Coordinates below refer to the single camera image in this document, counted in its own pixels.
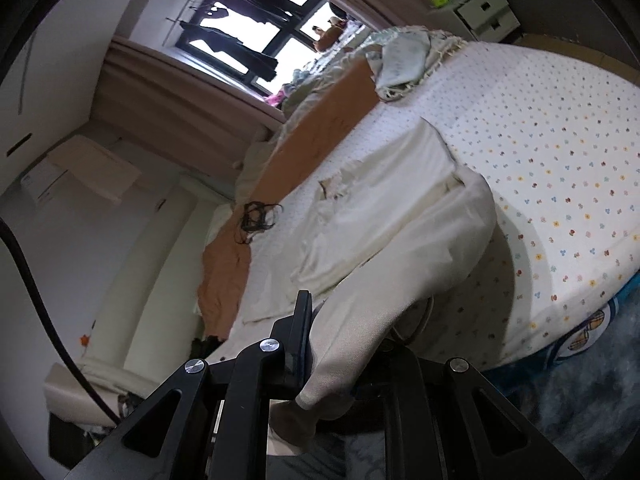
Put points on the small orange toy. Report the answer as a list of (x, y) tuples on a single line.
[(85, 340)]

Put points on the white nightstand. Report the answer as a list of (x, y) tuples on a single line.
[(487, 12)]

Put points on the orange-brown blanket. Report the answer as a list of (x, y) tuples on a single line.
[(300, 160)]

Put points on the row of dark hanging clothes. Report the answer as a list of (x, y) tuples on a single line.
[(260, 62)]

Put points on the bed with dotted sheet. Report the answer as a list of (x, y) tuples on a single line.
[(550, 160)]

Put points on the grey-blue rug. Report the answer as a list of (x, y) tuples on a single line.
[(575, 400)]

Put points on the black folded clothes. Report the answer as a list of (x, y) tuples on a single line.
[(205, 347)]

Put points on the cream padded headboard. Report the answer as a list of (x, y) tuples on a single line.
[(150, 285)]

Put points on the cream jacket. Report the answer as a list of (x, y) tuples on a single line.
[(400, 230)]

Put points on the light blue fringed cloth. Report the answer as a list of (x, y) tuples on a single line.
[(405, 60)]

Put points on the cream hanging garment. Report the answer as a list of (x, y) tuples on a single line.
[(100, 167)]

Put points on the orange plush toy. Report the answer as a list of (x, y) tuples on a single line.
[(330, 35)]

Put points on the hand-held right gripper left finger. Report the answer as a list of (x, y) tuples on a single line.
[(300, 330)]

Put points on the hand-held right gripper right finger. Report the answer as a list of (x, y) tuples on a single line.
[(405, 385)]

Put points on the white air conditioner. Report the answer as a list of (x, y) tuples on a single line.
[(40, 182)]

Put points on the orange bed blanket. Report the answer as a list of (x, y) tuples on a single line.
[(255, 160)]

